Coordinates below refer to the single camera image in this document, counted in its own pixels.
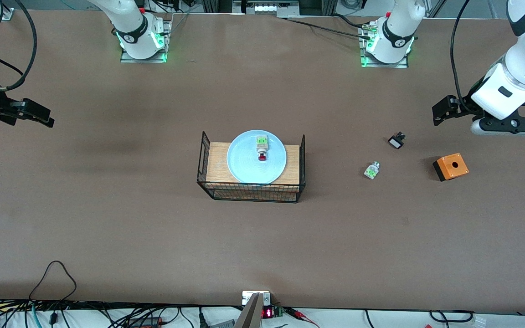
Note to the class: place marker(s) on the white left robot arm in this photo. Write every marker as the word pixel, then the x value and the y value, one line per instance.
pixel 399 27

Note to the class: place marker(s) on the grey aluminium bar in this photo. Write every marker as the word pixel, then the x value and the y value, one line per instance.
pixel 251 314

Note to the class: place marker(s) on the red digit display module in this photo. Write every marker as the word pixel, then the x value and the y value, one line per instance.
pixel 268 313

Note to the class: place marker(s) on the black power adapter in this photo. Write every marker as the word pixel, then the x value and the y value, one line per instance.
pixel 146 322

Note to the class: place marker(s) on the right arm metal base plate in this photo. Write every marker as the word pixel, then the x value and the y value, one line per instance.
pixel 128 59

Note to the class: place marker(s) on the wooden board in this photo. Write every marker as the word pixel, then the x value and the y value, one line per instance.
pixel 217 164

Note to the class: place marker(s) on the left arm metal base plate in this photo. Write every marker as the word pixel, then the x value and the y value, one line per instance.
pixel 401 65

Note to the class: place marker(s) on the light blue round plate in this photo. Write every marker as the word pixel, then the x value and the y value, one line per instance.
pixel 244 159

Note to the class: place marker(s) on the silver metal bracket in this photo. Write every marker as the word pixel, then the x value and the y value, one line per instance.
pixel 247 298

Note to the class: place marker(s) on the green white contact block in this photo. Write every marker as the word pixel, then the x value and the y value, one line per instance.
pixel 372 171

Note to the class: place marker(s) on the red test clip lead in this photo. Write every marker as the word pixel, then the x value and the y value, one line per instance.
pixel 301 313

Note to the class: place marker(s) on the aluminium frame with white connector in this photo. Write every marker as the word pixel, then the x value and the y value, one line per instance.
pixel 265 8

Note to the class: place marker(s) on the black white button switch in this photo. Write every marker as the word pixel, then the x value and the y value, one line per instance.
pixel 396 142

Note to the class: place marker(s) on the orange button enclosure box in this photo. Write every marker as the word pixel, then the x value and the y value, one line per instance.
pixel 451 167

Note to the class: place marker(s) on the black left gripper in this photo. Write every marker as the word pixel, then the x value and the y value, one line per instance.
pixel 464 105

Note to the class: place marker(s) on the red push button switch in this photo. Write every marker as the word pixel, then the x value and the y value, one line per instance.
pixel 261 145

